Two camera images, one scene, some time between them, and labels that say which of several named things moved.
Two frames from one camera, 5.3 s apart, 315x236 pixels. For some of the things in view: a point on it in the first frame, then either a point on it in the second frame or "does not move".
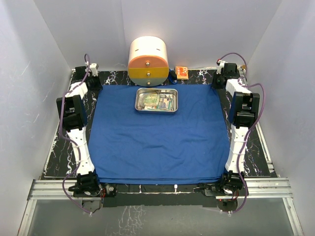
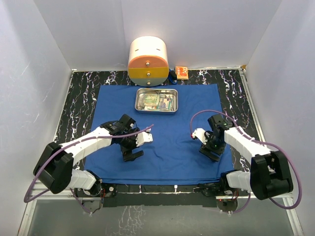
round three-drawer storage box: x=147 y=63 does not move
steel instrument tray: x=156 y=100 does not move
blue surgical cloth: x=191 y=146 does not move
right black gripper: x=214 y=85 to x=206 y=150
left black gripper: x=99 y=87 to x=128 y=155
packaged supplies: x=159 y=102 does not move
